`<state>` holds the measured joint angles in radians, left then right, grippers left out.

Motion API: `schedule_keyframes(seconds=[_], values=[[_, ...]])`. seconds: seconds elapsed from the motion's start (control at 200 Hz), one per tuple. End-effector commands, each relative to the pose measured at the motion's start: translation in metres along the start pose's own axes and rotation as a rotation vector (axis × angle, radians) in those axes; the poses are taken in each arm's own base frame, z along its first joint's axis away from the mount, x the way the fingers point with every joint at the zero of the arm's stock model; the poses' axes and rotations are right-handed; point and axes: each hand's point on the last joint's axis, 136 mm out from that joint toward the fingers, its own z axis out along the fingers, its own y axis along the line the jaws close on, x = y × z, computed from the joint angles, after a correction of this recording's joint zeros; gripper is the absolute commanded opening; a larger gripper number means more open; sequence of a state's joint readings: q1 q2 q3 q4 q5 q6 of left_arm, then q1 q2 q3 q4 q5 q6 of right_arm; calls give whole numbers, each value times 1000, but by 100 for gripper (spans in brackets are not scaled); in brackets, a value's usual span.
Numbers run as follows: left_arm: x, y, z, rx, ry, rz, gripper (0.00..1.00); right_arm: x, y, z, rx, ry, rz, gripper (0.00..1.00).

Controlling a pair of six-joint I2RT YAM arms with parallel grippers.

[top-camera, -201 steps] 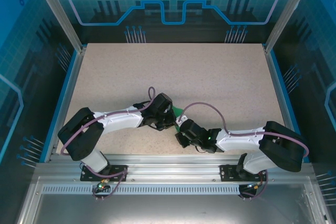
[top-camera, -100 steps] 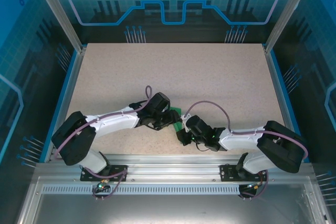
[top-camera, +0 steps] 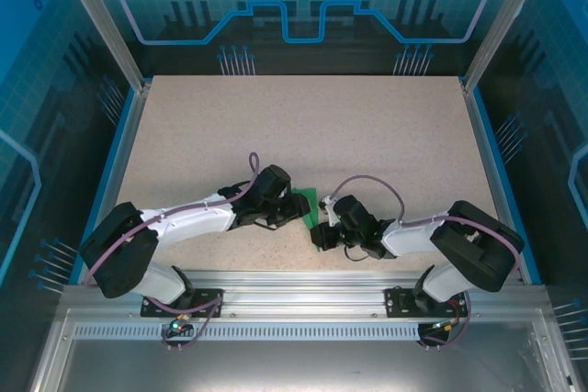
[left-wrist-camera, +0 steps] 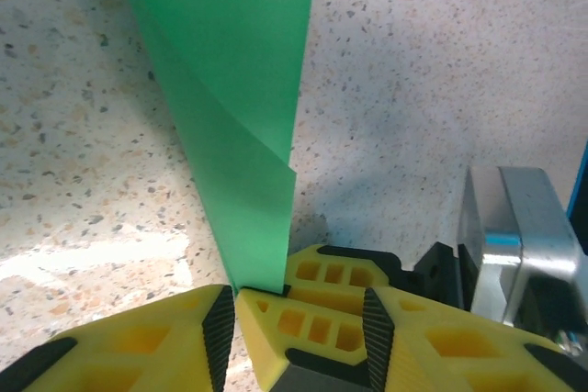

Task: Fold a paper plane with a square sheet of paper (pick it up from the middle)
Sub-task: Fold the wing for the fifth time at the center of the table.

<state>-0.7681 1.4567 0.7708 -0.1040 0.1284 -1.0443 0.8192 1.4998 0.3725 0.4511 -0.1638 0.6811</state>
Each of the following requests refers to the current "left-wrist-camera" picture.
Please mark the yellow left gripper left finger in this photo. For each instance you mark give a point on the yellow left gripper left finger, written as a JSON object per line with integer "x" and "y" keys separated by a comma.
{"x": 138, "y": 346}

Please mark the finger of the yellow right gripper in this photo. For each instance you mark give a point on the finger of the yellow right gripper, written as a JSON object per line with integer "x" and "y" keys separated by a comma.
{"x": 303, "y": 328}
{"x": 335, "y": 272}

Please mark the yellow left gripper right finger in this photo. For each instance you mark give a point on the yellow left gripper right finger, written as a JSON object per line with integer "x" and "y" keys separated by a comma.
{"x": 459, "y": 350}

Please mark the green cloth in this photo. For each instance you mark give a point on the green cloth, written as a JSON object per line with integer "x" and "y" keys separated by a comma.
{"x": 229, "y": 89}

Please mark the blue table edge strip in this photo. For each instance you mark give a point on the blue table edge strip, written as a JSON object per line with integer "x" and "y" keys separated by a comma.
{"x": 580, "y": 199}

